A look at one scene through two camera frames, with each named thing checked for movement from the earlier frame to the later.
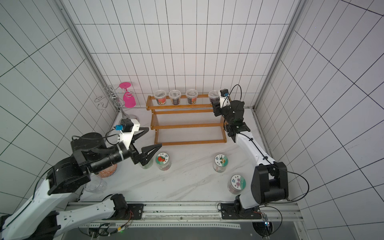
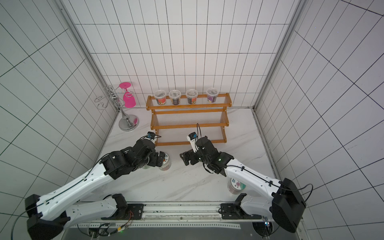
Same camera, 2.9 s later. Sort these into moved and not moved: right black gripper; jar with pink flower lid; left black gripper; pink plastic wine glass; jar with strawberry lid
Moved: right black gripper; left black gripper
Not moved: pink plastic wine glass; jar with pink flower lid; jar with strawberry lid
